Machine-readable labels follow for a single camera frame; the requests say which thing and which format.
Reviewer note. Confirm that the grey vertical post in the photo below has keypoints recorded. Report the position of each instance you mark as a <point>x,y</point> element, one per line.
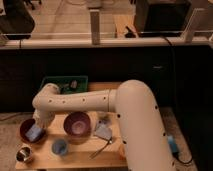
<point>95,26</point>

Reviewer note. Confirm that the green plastic bin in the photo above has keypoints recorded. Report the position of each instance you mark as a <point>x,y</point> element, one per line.
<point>67,84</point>

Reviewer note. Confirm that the grey blue cloth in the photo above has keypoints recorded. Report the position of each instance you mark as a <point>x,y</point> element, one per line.
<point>103,131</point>

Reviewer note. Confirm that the blue sponge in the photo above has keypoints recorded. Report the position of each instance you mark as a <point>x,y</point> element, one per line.
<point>33,133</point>

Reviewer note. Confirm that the black office chair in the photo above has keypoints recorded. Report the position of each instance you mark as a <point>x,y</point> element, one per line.
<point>17,23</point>

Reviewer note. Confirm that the black box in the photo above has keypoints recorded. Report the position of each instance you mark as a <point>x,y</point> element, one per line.
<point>160,15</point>

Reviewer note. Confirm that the small metal cup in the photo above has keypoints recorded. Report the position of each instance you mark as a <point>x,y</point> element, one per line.
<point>24,155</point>

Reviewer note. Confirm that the blue cup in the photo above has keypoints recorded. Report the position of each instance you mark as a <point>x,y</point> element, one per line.
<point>60,147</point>

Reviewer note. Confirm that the red bowl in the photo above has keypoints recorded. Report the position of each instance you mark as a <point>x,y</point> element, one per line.
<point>25,126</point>

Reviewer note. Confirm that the purple bowl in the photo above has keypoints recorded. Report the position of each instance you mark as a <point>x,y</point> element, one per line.
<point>77,124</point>

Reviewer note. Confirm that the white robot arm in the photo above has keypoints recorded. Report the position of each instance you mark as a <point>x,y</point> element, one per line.
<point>141,126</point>

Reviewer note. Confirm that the white horizontal rail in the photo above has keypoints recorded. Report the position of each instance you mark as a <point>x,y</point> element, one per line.
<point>103,43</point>

